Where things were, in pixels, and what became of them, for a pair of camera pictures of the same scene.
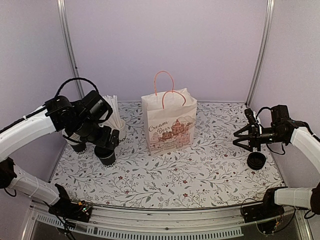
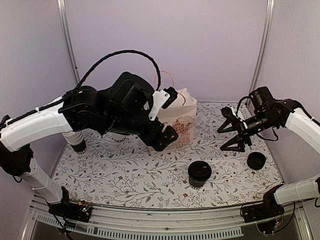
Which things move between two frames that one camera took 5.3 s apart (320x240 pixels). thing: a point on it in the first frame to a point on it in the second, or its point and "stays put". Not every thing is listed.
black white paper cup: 109,159 to 196,184
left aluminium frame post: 61,6 stays put
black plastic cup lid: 103,152 to 199,171
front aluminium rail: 202,222 stays put
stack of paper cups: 74,140 stays put
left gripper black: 103,141 to 151,140
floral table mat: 213,172 stays put
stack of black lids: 256,160 stays put
